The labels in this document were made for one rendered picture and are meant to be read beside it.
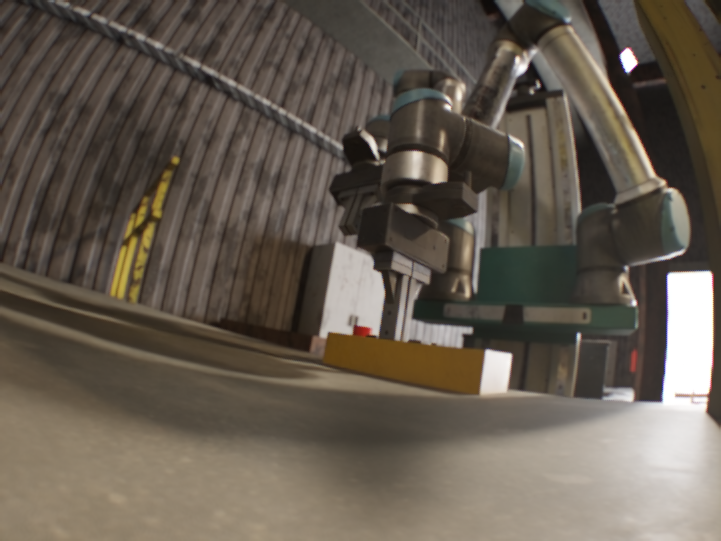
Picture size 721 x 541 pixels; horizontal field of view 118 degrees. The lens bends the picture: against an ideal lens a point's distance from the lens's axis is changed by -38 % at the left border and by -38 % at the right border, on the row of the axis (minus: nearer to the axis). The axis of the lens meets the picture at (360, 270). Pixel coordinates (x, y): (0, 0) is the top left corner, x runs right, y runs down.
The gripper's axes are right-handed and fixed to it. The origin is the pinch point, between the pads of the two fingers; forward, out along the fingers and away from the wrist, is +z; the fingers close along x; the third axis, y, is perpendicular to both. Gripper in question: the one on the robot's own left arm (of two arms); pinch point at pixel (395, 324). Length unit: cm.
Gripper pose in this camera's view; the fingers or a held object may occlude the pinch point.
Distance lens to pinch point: 43.3
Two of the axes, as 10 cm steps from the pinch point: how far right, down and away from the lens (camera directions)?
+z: -1.6, 9.7, -2.1
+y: -7.1, 0.4, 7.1
